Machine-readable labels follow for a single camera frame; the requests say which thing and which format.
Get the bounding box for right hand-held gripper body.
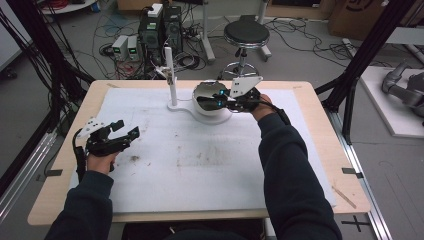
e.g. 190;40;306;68
223;75;264;114

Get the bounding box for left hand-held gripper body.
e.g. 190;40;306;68
76;117;132;158

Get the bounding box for white bowl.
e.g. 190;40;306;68
192;79;234;118

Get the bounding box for person's left hand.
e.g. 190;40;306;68
86;151;120;176

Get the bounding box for person's right hand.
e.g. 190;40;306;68
250;93;278;122

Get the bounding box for white stand with pole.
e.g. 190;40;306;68
164;46;233;125

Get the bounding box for white desk leg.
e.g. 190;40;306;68
199;0;217;65
258;0;273;63

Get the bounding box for black round stool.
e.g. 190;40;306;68
218;14;272;81

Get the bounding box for black tape piece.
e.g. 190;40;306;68
341;167;365;180
35;168;64;183

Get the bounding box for small metal clamp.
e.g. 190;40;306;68
155;65;178;85

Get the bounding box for white foam mat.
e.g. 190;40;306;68
68;87;337;214

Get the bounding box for black computer tower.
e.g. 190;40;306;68
137;13;165;67
162;5;184;57

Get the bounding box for grey power supply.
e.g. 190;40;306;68
126;35;142;62
111;34;130;62

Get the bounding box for small white box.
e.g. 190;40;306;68
146;2;164;19

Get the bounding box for white platform board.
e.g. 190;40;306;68
359;65;424;140

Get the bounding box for brown cardboard box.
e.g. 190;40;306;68
327;0;416;42

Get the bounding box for thin wooden stick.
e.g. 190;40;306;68
331;185;358;210

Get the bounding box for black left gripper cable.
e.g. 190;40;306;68
71;128;88;184

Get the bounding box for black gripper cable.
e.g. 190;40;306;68
258;99;292;127
71;128;88;184

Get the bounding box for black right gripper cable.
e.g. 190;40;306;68
258;99;292;127

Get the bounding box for black floor cables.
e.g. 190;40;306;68
89;3;394;79

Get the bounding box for aluminium rail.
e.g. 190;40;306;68
0;130;58;222
326;109;395;240

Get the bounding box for black metal frame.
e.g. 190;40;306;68
0;0;97;198
314;0;418;145

